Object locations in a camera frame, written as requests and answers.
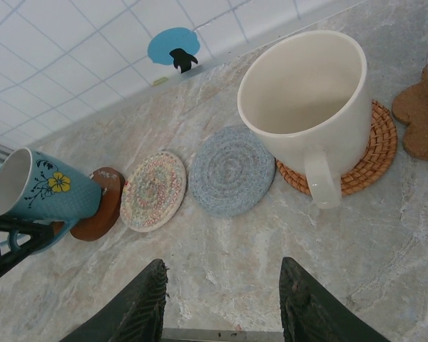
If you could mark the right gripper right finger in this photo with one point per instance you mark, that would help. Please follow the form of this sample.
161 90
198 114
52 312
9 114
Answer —
306 310

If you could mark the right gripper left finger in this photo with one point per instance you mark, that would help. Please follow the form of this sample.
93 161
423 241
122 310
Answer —
135 306

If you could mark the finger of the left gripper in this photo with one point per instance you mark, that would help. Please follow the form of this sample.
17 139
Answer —
39 235

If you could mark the teal floral mug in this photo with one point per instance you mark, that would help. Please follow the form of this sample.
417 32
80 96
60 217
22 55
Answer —
67 199

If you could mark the brown wooden coaster white marks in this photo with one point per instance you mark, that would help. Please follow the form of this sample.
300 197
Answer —
100 221

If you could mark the white round coaster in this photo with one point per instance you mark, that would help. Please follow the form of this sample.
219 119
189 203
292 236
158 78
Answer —
153 192

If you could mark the blue-grey woven coaster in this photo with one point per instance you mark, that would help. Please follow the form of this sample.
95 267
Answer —
232 174

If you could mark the rattan coaster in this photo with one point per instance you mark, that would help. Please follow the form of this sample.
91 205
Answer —
378 149

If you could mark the small cream mug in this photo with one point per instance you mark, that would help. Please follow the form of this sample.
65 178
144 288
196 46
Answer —
299 107

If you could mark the cork paw coaster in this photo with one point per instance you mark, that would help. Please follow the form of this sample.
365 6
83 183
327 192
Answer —
417 117

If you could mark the small yellow tape piece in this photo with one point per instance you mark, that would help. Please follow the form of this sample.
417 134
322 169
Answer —
160 81

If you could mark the blue circle penguin sticker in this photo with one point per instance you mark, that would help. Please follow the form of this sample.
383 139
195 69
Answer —
167 46

